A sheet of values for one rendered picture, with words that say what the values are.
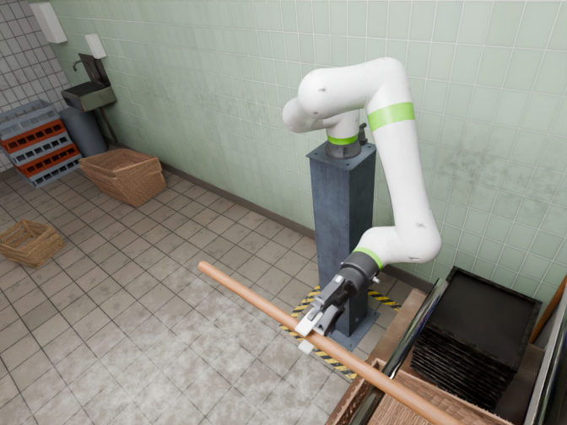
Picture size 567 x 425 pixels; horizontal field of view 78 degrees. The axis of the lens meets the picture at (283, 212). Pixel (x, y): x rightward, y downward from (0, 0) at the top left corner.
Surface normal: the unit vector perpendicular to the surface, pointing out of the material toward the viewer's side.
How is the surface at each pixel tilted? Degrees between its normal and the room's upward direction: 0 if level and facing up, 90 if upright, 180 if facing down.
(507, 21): 90
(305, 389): 0
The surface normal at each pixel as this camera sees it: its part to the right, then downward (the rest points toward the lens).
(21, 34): 0.76, 0.33
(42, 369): -0.11, -0.77
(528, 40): -0.64, 0.54
